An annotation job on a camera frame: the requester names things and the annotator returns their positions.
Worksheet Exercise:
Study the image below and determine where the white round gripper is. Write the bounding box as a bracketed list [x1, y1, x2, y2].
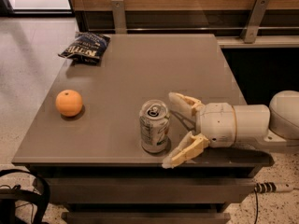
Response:
[162, 92, 236, 169]

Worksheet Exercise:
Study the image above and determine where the silver 7up soda can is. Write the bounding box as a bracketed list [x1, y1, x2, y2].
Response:
[139, 100, 170, 153]

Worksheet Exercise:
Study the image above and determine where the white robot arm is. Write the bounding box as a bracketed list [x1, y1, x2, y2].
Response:
[162, 91, 299, 169]

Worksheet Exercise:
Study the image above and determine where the blue Kettle chip bag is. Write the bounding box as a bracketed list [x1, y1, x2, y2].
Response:
[58, 32, 110, 64]

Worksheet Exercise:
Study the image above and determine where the white power strip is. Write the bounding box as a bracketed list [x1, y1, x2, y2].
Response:
[255, 182, 294, 193]

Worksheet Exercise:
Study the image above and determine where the grey side shelf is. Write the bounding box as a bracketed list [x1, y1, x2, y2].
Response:
[217, 35, 299, 49]

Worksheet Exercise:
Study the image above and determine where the orange fruit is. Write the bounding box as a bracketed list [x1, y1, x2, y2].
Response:
[55, 90, 83, 117]

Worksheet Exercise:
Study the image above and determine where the grey upper drawer front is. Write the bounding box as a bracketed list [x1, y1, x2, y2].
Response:
[47, 178, 254, 204]

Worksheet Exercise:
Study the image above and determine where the grey drawer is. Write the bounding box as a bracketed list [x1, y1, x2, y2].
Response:
[47, 178, 254, 204]
[62, 212, 231, 224]

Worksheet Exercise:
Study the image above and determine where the grey lower drawer front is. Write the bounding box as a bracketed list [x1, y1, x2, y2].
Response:
[62, 212, 231, 224]

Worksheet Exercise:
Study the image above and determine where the black power cable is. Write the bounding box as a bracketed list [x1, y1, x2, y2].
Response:
[253, 189, 260, 224]

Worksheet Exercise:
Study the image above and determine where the right metal wall bracket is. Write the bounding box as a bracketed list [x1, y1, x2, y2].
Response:
[240, 0, 270, 44]

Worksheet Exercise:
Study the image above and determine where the metal wall bracket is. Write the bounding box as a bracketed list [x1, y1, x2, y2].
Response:
[111, 0, 127, 34]
[240, 0, 270, 44]

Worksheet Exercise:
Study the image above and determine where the left metal wall bracket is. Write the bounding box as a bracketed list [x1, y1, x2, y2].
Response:
[111, 0, 127, 34]

